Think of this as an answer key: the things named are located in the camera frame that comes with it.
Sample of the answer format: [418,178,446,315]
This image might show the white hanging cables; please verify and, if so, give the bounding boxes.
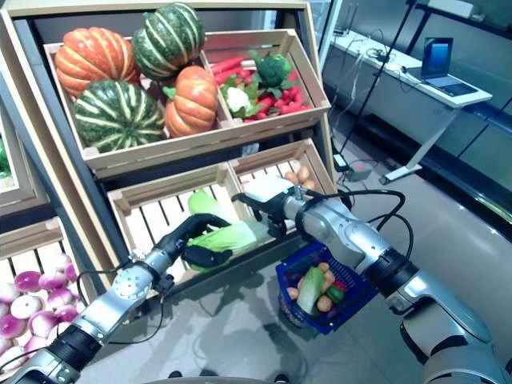
[339,51,365,121]

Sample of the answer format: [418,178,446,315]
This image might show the grey robot torso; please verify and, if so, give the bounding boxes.
[142,374,291,384]

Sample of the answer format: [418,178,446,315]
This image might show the small orange pumpkin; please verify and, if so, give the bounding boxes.
[162,66,219,138]

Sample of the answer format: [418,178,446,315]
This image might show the black antenna router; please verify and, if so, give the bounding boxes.
[334,2,358,38]

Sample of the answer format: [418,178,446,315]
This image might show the wooden side crate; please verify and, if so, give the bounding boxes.
[0,131,51,219]

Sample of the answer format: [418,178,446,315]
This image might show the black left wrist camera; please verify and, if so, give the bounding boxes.
[154,274,175,295]

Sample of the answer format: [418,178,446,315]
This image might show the black desk gadget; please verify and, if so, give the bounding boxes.
[366,47,391,63]

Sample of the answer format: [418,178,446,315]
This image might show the wooden vegetable display rack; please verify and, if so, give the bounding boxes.
[0,0,337,329]

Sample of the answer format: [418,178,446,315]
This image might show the large orange pumpkin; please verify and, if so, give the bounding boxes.
[54,26,141,97]

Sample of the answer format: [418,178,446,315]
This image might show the white cauliflower with leaves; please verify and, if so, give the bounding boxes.
[222,78,261,119]

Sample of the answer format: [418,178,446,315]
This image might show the blue plastic shopping basket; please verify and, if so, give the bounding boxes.
[274,239,379,336]

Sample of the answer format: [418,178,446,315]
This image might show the green striped pumpkin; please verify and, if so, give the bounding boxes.
[131,2,206,81]
[74,78,166,153]

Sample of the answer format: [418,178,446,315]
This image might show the black tripod stand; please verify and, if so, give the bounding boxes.
[339,0,415,157]

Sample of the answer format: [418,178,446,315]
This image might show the grey box with red mark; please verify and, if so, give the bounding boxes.
[346,159,374,182]

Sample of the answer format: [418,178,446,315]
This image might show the green broccoli head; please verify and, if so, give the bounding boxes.
[250,50,295,91]

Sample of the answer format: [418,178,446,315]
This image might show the long red carrot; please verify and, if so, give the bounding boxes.
[215,67,251,83]
[210,57,245,75]

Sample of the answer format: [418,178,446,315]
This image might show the green leafy vegetable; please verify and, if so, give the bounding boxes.
[0,138,13,179]

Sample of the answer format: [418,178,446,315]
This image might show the wide wooden crate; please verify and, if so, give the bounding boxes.
[42,38,225,169]

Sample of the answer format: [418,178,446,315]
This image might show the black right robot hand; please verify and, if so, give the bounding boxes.
[230,177,299,222]

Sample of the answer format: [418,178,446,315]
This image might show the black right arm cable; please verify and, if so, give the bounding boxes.
[302,188,415,263]

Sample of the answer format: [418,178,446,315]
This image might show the white office desk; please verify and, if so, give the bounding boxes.
[327,30,494,185]

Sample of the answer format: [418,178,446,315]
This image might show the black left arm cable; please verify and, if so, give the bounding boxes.
[78,270,175,345]

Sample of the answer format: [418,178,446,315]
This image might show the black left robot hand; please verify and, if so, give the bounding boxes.
[157,214,234,274]

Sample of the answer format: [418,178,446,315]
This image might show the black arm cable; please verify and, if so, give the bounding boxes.
[302,188,415,263]
[78,270,175,345]

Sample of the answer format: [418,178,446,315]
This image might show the open grey laptop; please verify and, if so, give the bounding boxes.
[419,37,480,97]

